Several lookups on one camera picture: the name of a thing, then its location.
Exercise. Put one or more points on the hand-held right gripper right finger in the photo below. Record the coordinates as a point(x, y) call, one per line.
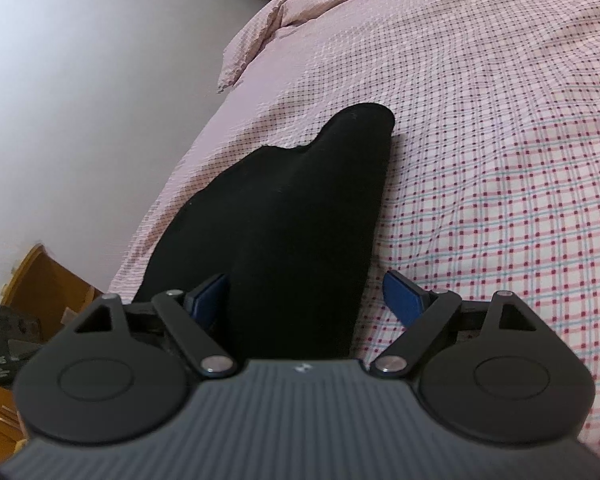
point(402, 297)

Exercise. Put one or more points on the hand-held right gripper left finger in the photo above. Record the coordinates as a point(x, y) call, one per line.
point(210, 300)

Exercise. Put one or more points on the black garment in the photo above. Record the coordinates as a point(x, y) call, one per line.
point(290, 210)

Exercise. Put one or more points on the wooden nightstand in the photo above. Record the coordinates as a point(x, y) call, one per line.
point(45, 285)

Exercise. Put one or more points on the pink checked bed cover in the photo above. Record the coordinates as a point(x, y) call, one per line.
point(480, 135)

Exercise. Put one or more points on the black electronic device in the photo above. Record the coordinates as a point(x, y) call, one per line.
point(5, 340)

